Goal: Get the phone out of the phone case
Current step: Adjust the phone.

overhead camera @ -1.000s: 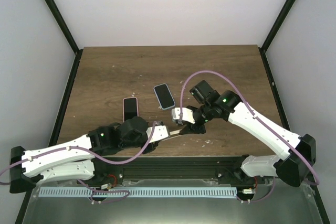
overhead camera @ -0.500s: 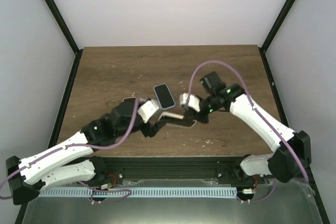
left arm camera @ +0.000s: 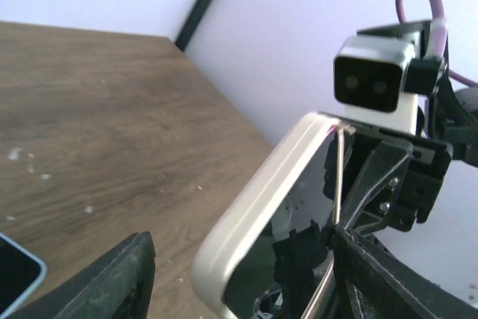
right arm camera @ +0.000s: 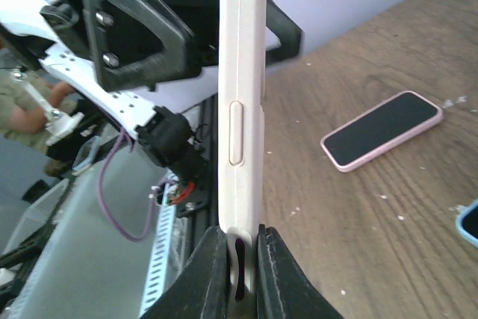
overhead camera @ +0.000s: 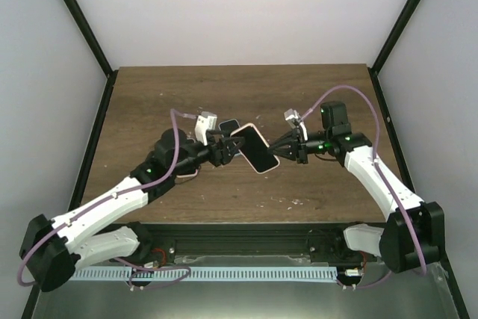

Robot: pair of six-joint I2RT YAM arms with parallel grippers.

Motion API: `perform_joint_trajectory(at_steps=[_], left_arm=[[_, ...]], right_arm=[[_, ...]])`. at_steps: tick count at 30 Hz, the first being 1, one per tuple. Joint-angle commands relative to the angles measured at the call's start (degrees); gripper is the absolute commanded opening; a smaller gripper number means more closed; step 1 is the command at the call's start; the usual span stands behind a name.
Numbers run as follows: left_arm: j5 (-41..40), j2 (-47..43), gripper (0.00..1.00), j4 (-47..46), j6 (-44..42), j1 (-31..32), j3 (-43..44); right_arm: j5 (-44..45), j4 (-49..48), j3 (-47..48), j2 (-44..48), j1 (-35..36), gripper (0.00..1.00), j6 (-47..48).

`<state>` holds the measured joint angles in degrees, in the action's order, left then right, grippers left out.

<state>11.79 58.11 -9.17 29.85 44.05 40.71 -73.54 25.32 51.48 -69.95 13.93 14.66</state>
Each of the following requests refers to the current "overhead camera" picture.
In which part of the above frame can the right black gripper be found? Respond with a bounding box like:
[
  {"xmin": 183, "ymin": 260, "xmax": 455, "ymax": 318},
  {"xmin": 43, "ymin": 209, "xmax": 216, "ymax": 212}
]
[{"xmin": 267, "ymin": 128, "xmax": 332, "ymax": 164}]

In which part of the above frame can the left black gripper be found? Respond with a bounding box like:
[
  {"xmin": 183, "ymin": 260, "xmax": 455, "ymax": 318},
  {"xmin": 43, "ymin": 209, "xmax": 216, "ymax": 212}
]
[{"xmin": 171, "ymin": 130, "xmax": 246, "ymax": 176}]

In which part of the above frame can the phone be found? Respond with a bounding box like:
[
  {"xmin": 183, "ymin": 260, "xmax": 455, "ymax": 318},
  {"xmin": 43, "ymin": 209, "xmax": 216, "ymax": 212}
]
[
  {"xmin": 218, "ymin": 119, "xmax": 240, "ymax": 133},
  {"xmin": 231, "ymin": 123, "xmax": 280, "ymax": 174},
  {"xmin": 176, "ymin": 138, "xmax": 199, "ymax": 179}
]

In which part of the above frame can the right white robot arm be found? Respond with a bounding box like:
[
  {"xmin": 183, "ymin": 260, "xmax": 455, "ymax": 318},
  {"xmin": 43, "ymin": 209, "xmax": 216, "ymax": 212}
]
[{"xmin": 268, "ymin": 101, "xmax": 445, "ymax": 273}]

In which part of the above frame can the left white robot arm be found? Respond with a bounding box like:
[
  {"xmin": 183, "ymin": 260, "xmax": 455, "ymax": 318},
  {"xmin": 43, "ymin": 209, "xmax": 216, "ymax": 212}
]
[{"xmin": 17, "ymin": 128, "xmax": 246, "ymax": 292}]

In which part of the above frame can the phone in blue case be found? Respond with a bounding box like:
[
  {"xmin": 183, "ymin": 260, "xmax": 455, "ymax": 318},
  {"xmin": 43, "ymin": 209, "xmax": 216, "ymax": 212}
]
[{"xmin": 218, "ymin": 119, "xmax": 240, "ymax": 133}]

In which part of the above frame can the phone in pink case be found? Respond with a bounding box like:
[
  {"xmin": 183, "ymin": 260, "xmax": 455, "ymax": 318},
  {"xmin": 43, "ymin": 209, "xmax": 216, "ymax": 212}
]
[{"xmin": 176, "ymin": 138, "xmax": 199, "ymax": 179}]

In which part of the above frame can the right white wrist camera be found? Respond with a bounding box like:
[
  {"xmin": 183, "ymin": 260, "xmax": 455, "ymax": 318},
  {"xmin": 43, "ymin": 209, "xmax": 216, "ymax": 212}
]
[{"xmin": 284, "ymin": 108, "xmax": 308, "ymax": 141}]

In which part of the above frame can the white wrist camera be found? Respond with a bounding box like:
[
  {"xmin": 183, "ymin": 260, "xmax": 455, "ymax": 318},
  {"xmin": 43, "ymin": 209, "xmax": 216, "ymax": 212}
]
[
  {"xmin": 194, "ymin": 111, "xmax": 217, "ymax": 145},
  {"xmin": 284, "ymin": 108, "xmax": 308, "ymax": 141}
]

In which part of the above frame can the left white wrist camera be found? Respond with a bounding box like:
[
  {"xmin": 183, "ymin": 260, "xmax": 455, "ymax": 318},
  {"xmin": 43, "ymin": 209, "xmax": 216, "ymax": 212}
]
[{"xmin": 194, "ymin": 111, "xmax": 217, "ymax": 145}]

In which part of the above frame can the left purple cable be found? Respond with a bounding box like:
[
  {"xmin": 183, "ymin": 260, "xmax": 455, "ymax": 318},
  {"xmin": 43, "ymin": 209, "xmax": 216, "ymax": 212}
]
[{"xmin": 16, "ymin": 108, "xmax": 202, "ymax": 292}]

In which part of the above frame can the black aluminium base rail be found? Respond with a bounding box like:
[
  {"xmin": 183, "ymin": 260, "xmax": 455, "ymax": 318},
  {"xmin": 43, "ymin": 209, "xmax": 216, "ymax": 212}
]
[{"xmin": 108, "ymin": 222, "xmax": 378, "ymax": 264}]

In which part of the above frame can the left black table edge rail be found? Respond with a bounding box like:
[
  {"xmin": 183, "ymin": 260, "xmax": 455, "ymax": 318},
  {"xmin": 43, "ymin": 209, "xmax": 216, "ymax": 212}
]
[{"xmin": 68, "ymin": 69, "xmax": 119, "ymax": 210}]

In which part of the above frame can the light blue slotted cable duct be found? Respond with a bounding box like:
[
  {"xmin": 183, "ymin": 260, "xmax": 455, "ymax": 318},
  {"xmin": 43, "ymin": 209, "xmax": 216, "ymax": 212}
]
[{"xmin": 71, "ymin": 266, "xmax": 338, "ymax": 283}]

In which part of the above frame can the right black frame post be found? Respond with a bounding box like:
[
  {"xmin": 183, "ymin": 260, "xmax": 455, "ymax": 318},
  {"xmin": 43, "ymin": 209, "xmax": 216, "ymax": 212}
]
[{"xmin": 370, "ymin": 0, "xmax": 421, "ymax": 74}]

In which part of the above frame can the black frame post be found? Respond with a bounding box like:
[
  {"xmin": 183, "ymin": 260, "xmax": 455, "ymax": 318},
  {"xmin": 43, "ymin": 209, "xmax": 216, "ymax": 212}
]
[
  {"xmin": 370, "ymin": 0, "xmax": 421, "ymax": 74},
  {"xmin": 63, "ymin": 0, "xmax": 114, "ymax": 78}
]

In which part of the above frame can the left black frame post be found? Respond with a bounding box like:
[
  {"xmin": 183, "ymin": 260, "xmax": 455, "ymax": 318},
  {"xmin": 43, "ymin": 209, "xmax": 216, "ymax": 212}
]
[{"xmin": 63, "ymin": 0, "xmax": 114, "ymax": 78}]

